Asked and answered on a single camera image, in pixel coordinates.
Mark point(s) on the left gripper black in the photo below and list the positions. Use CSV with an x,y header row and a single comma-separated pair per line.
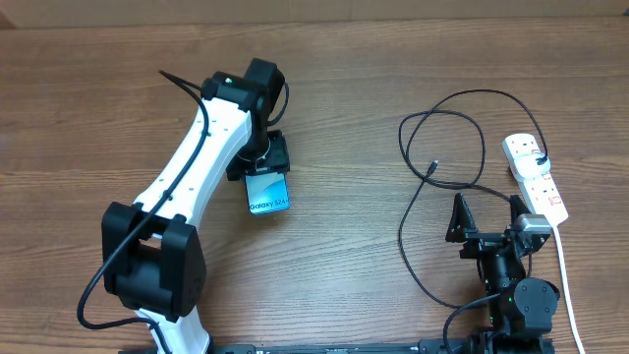
x,y
278,159

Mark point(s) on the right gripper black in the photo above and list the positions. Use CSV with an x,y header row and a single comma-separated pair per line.
x,y
459,229

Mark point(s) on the Galaxy smartphone blue screen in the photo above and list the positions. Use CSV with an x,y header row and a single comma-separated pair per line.
x,y
267,193

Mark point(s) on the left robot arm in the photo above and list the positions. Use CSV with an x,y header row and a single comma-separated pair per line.
x,y
152,257

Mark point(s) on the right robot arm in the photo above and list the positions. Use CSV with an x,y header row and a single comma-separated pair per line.
x,y
520,307

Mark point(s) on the white charger adapter plug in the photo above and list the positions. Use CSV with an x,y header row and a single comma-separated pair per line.
x,y
530,165

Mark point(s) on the white power strip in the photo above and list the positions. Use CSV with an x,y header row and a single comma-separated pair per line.
x,y
540,194

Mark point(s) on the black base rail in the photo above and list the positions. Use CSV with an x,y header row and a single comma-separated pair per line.
x,y
425,346

